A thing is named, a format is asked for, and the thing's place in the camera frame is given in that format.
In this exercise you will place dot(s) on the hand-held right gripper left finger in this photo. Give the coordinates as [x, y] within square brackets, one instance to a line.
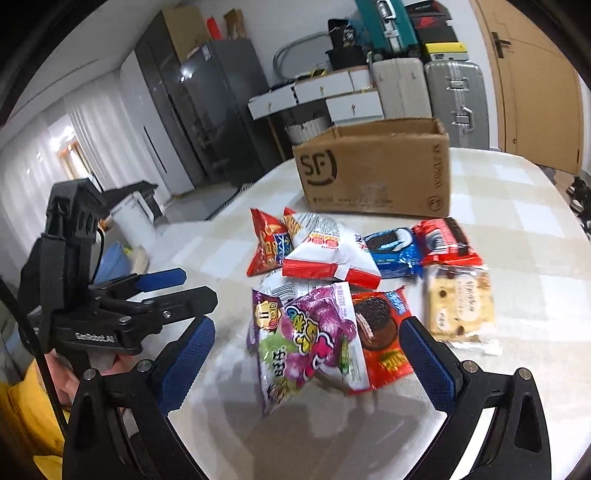
[189, 364]

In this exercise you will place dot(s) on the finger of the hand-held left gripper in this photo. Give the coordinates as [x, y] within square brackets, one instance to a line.
[161, 278]
[184, 304]

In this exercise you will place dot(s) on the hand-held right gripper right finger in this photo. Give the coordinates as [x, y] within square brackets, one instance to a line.
[429, 364]

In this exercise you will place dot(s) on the red chocolate pie packet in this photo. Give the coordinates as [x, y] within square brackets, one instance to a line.
[383, 341]

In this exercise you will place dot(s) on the clear cracker packet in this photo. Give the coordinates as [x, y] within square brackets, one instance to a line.
[457, 304]

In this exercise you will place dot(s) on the red chip bag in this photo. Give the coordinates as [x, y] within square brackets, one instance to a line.
[265, 244]

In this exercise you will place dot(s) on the purple gummy candy packet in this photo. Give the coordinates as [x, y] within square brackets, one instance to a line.
[309, 350]

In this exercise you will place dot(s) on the brown cardboard box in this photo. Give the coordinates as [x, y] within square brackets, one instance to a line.
[369, 175]

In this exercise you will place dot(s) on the person's left forearm yellow sleeve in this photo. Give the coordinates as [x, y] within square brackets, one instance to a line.
[23, 415]

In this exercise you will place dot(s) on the person's left hand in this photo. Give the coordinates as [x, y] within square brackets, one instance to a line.
[62, 376]

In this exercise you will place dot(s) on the blue bag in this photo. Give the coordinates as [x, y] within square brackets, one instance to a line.
[115, 261]

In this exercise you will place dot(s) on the white bin with black lid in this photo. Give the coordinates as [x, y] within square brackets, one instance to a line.
[134, 212]

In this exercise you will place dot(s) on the black and white patterned rug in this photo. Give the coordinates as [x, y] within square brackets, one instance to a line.
[231, 196]

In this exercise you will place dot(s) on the white curtain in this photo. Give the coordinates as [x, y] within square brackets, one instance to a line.
[41, 175]

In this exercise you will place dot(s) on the blue cookie packet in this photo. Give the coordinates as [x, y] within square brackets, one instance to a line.
[392, 254]

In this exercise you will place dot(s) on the red cookie packet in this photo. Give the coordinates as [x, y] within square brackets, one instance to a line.
[443, 240]

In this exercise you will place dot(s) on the white and red snack packet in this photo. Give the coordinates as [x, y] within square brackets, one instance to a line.
[323, 258]

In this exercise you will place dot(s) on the dark grey refrigerator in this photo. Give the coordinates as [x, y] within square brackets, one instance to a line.
[217, 106]

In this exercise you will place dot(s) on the tall dark cabinet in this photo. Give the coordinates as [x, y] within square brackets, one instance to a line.
[157, 78]

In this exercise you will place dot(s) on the woven laundry basket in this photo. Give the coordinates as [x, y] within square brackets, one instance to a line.
[304, 131]

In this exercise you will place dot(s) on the pile of shoes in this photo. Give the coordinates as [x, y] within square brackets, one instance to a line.
[579, 194]

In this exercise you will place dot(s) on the white drawer cabinet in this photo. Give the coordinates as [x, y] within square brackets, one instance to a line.
[323, 87]

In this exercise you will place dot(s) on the plain cardboard storage box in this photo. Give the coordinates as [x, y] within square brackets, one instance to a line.
[184, 27]

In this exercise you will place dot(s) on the grey metal hoop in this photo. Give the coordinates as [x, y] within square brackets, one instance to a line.
[282, 53]

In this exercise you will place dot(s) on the silver suitcase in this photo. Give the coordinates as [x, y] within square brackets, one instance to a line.
[455, 97]

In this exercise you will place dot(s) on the white suitcase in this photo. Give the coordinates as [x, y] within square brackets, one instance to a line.
[401, 87]

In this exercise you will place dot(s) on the wooden door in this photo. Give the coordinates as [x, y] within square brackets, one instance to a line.
[535, 92]

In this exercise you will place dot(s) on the black paper bag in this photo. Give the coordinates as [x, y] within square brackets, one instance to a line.
[344, 41]

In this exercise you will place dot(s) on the yellow and black shoe box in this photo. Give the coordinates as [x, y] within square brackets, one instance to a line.
[443, 50]

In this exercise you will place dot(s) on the teal suitcase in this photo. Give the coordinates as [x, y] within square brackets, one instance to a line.
[388, 27]

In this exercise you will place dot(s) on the stack of dark shoe boxes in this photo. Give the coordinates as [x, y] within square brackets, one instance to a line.
[434, 25]

